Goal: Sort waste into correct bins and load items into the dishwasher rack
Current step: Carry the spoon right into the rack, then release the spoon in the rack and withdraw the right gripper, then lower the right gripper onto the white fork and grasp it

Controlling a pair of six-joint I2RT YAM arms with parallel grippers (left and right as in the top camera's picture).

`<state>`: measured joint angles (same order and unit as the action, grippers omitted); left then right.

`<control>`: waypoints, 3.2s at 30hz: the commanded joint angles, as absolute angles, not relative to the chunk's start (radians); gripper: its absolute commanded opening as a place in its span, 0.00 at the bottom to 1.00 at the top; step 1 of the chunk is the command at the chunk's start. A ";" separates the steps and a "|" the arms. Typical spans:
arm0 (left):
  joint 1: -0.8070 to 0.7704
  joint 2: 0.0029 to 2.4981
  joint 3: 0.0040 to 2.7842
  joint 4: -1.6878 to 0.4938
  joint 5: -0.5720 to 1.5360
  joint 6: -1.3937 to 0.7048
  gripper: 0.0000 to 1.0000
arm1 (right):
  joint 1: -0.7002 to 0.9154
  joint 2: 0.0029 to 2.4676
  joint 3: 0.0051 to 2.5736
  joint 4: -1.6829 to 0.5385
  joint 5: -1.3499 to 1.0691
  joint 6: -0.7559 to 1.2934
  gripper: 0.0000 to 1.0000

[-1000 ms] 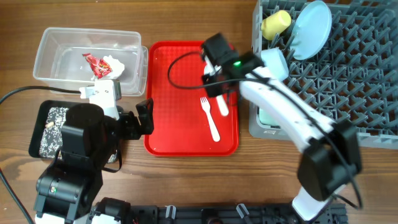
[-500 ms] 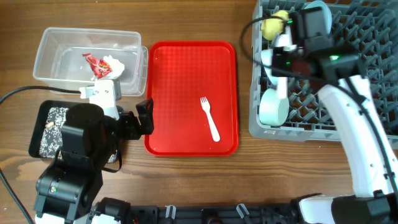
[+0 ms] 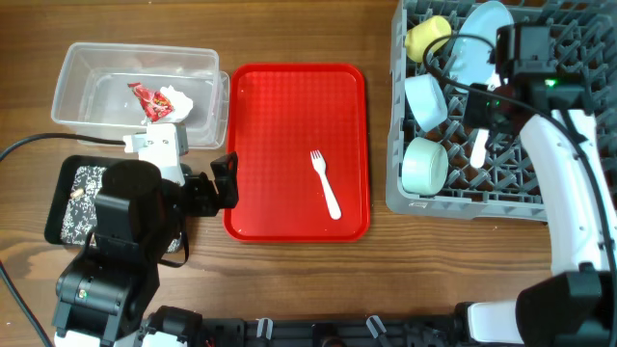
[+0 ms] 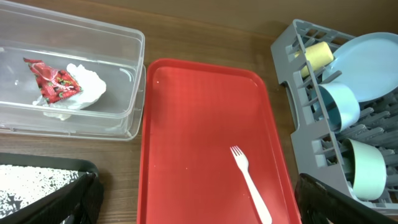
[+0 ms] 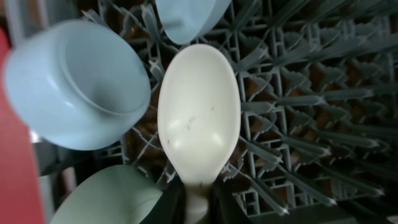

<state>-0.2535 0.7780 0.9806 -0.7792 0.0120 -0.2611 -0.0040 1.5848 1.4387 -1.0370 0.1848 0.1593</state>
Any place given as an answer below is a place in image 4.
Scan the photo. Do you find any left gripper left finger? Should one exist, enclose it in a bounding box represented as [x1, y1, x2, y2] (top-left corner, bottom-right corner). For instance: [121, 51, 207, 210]
[1, 173, 104, 224]

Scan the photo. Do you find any mint green bowl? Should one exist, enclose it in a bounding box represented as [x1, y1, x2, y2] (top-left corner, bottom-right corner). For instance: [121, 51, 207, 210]
[342, 139, 387, 201]

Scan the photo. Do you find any white plastic fork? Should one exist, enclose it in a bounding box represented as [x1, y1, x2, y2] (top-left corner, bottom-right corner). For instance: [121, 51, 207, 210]
[230, 146, 272, 224]

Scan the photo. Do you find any black waste tray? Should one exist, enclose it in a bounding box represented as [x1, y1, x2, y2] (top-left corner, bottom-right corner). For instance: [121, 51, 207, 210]
[0, 152, 100, 218]

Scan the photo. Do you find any red plastic tray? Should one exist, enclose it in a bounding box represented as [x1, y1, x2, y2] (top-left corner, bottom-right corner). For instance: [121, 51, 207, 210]
[137, 58, 300, 223]

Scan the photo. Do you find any crumpled white tissue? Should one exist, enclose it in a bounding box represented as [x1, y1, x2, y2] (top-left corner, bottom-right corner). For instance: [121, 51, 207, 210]
[32, 63, 106, 110]

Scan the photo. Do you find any small light blue bowl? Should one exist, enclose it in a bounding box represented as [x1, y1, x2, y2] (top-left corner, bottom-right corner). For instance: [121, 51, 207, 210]
[318, 83, 360, 133]

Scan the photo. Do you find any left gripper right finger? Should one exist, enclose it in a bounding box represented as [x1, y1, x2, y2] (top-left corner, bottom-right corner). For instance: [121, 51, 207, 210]
[295, 173, 397, 224]

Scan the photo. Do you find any yellow plastic cup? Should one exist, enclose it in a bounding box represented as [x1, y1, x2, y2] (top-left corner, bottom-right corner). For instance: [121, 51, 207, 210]
[305, 42, 334, 72]

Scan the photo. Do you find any grey dishwasher rack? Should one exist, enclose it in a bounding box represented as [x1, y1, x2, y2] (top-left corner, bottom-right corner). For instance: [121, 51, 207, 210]
[271, 19, 397, 215]

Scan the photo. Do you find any large light blue plate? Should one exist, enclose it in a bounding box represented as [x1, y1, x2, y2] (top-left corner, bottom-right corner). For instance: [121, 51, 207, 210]
[322, 32, 397, 103]

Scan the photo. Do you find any red snack wrapper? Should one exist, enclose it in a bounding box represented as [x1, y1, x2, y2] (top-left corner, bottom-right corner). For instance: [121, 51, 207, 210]
[23, 58, 82, 104]

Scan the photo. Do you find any food leftovers rice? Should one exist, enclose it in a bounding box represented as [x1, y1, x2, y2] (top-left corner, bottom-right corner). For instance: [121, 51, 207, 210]
[1, 165, 79, 218]

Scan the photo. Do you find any clear plastic bin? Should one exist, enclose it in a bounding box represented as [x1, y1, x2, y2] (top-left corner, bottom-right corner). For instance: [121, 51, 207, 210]
[1, 1, 146, 141]

